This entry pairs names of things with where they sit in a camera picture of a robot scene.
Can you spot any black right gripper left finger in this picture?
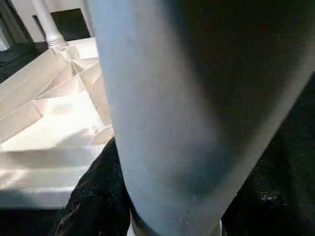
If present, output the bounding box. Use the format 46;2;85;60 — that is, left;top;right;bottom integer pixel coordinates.
53;137;134;236

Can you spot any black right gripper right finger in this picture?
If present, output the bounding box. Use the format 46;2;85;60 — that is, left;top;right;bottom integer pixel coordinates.
221;167;315;236

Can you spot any white plastic table top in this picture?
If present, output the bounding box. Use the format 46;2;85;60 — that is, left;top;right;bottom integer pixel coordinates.
0;36;117;210

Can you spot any white plastic table leg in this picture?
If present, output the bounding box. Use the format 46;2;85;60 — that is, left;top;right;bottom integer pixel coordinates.
31;0;70;49
86;0;315;236

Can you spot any black work mat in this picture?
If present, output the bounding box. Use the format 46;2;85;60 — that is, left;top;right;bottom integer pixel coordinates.
0;9;315;236

